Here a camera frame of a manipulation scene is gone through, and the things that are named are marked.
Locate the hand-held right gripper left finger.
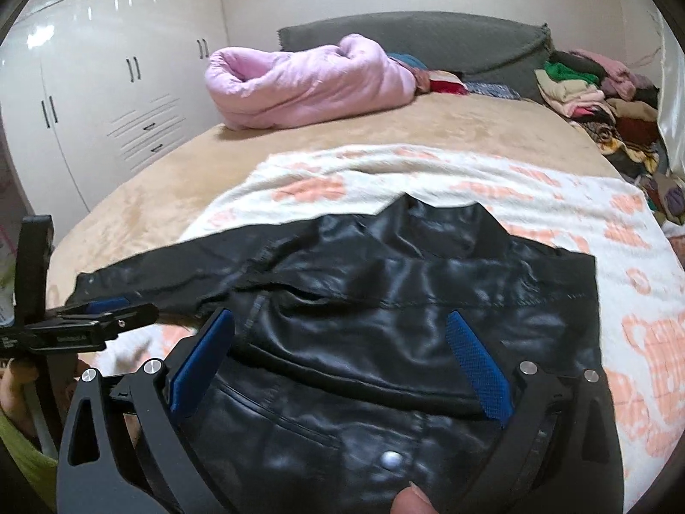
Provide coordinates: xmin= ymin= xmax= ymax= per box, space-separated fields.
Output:
xmin=56 ymin=308 xmax=236 ymax=514

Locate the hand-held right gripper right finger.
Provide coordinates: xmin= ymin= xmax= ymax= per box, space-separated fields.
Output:
xmin=444 ymin=311 xmax=624 ymax=514

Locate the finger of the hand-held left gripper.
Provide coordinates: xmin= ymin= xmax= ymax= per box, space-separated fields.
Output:
xmin=54 ymin=303 xmax=160 ymax=340
xmin=45 ymin=296 xmax=132 ymax=323

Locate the black leather jacket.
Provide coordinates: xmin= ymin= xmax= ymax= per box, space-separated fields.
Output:
xmin=69 ymin=193 xmax=616 ymax=514

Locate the person's green sleeved left forearm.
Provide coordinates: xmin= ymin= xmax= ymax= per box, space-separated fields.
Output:
xmin=0 ymin=409 xmax=60 ymax=512

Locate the pile of mixed clothes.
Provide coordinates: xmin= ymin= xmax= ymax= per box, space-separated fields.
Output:
xmin=535 ymin=48 xmax=685 ymax=226

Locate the person's left hand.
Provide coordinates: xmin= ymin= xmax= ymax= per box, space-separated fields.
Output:
xmin=0 ymin=359 xmax=33 ymax=424

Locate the person's right hand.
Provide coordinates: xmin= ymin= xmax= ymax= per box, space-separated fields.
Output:
xmin=392 ymin=482 xmax=437 ymax=514

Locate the white blanket with peach print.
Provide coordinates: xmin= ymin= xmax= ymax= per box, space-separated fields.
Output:
xmin=96 ymin=143 xmax=685 ymax=509

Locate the white glossy wardrobe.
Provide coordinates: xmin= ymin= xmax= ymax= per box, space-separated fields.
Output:
xmin=0 ymin=0 xmax=228 ymax=215

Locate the blue patterned cloth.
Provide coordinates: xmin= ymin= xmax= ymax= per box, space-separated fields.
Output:
xmin=463 ymin=81 xmax=522 ymax=102

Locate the red cloth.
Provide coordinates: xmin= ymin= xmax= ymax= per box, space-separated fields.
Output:
xmin=425 ymin=76 xmax=469 ymax=96

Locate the pink quilt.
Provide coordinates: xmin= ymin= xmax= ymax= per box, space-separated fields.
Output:
xmin=206 ymin=33 xmax=418 ymax=131

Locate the teal cloth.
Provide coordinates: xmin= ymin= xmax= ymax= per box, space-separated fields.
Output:
xmin=386 ymin=52 xmax=429 ymax=72

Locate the grey headboard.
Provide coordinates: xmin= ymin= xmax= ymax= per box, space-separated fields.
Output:
xmin=277 ymin=11 xmax=557 ymax=102

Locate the white shiny curtain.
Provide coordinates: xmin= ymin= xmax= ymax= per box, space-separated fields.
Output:
xmin=655 ymin=21 xmax=685 ymax=183

